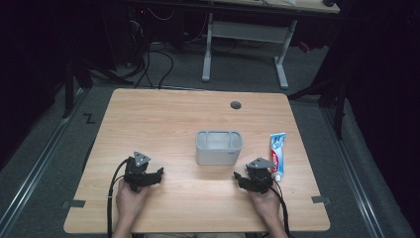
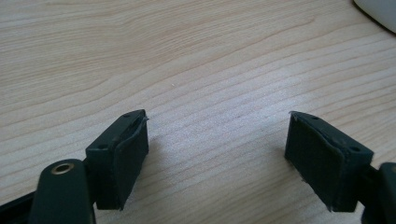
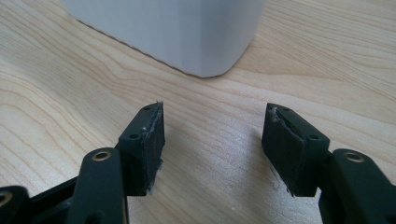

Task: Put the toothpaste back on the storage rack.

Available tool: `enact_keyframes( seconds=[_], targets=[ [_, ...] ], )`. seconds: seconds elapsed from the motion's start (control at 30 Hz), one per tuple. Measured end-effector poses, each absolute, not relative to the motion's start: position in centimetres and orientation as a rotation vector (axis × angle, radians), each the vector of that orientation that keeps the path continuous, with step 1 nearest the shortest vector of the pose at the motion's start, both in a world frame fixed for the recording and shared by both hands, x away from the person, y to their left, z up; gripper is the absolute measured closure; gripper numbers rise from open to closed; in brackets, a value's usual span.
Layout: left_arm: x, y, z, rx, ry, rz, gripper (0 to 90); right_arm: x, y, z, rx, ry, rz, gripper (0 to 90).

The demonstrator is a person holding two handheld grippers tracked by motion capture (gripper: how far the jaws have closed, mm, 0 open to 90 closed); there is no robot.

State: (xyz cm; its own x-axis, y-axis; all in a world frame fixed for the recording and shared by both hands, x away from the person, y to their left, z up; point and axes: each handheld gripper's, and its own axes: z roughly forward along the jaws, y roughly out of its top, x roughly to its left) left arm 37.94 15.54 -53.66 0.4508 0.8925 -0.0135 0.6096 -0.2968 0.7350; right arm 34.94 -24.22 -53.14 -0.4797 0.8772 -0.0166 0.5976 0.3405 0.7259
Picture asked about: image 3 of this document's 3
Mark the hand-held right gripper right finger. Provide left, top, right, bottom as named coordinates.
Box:
left=262, top=103, right=331, bottom=198

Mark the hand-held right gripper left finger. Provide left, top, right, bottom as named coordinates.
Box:
left=118, top=101, right=166, bottom=197

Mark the white toothbrush holder grey top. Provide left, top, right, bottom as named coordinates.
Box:
left=59, top=0, right=267, bottom=78

